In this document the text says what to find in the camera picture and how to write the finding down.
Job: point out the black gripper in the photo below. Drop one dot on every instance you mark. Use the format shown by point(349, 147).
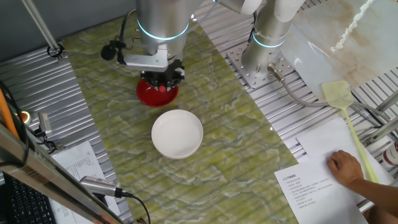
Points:
point(164, 76)

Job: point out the white ceramic bowl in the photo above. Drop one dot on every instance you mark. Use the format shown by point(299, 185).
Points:
point(177, 133)

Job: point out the person right forearm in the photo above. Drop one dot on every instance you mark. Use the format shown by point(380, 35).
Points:
point(376, 194)

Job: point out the person left forearm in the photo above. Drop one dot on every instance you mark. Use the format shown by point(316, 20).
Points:
point(382, 217)

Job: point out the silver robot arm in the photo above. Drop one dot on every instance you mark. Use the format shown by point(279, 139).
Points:
point(164, 21)

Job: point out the red bowl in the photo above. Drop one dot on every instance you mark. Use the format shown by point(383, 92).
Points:
point(152, 98)

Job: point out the person right hand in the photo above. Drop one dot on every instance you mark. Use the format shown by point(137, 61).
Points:
point(345, 168)

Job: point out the green marble pattern mat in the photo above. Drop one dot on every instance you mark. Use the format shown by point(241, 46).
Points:
point(217, 109)

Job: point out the printed table paper sheet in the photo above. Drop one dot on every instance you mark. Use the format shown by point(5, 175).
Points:
point(77, 161)

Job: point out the thin metal pole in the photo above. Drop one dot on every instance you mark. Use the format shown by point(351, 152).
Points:
point(40, 26)

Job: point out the red yellow emergency stop button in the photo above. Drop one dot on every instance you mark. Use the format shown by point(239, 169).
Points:
point(25, 117)

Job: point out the orange tube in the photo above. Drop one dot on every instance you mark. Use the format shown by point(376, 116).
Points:
point(4, 109)

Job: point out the blank white paper sheet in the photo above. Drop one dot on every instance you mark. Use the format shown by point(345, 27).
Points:
point(320, 137)

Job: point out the yellow fly swatter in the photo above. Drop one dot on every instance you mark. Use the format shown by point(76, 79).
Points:
point(337, 93)

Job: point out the black keyboard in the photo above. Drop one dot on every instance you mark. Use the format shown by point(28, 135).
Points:
point(28, 205)

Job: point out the paper sheet with text list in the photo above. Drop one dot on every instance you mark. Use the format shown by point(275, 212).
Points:
point(311, 196)

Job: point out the white beige marble board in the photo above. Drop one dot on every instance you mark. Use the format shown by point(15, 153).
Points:
point(357, 46)

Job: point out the aluminium profile bar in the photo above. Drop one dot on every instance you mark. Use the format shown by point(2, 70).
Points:
point(390, 101)
point(363, 206)
point(382, 130)

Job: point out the red white can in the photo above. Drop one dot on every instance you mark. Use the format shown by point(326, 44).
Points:
point(392, 155)

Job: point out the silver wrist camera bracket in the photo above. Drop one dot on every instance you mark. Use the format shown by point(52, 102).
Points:
point(146, 62)

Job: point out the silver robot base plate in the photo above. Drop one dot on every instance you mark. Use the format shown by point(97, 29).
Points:
point(236, 60)

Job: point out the silver depth camera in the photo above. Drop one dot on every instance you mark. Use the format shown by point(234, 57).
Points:
point(99, 185)

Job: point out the small silver camera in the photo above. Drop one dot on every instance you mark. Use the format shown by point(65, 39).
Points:
point(45, 123)

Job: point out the silver camera clamp stand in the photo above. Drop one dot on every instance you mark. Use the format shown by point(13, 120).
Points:
point(46, 143)

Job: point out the large aluminium frame beam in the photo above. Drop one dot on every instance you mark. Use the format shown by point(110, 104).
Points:
point(46, 174)

